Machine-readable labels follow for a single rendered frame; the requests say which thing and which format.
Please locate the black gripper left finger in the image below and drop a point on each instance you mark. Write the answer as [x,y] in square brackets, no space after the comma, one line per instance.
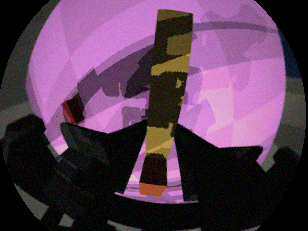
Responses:
[118,151]

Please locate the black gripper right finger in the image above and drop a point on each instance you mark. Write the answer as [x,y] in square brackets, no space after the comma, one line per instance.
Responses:
[200,162]

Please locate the red rectangular block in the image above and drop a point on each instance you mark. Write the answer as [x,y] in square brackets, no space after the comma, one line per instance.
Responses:
[73,111]

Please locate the yellow bar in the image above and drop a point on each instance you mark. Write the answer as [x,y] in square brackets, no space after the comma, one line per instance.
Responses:
[171,58]

